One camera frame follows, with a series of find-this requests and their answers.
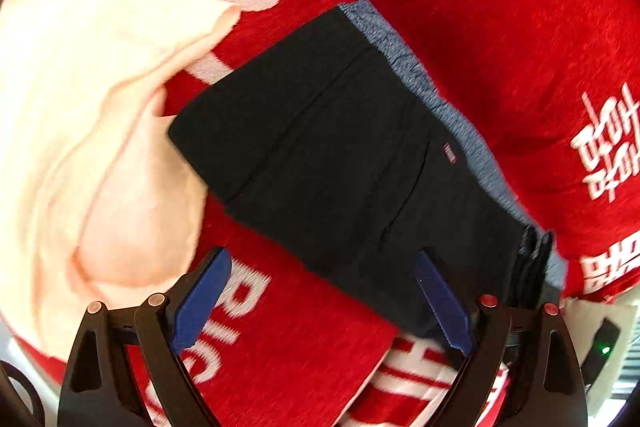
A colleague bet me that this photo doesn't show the black pants blue floral stripes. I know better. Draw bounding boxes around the black pants blue floral stripes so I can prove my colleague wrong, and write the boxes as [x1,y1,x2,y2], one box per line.
[167,0,568,348]

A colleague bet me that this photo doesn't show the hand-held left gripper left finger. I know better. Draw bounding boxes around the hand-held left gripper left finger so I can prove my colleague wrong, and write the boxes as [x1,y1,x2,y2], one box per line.
[57,247,233,427]

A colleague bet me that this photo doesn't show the cream white cloth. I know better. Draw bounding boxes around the cream white cloth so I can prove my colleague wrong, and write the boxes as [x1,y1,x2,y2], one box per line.
[0,0,243,363]

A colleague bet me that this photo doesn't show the red printed blanket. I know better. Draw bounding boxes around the red printed blanket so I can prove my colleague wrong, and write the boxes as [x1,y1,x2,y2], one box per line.
[0,0,640,427]

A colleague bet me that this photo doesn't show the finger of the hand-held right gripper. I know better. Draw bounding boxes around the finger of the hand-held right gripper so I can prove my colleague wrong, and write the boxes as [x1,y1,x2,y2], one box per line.
[532,229,557,308]
[516,227,537,308]

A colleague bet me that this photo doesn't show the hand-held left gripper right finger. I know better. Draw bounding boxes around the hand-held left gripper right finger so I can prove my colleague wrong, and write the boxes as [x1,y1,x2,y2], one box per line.
[411,248,590,427]

